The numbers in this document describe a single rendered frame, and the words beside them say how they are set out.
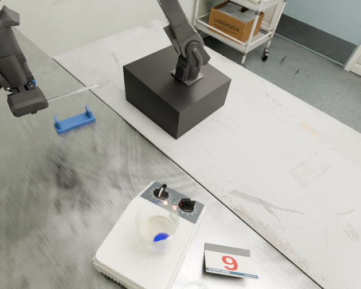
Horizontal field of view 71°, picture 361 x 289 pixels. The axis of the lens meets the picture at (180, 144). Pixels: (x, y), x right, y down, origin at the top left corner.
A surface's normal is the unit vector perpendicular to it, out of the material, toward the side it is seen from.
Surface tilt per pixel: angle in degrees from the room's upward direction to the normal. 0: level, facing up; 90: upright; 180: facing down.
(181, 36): 68
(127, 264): 0
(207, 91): 4
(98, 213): 0
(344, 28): 90
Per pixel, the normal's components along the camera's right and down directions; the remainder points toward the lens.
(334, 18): -0.69, 0.52
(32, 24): 0.72, 0.58
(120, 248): 0.09, -0.63
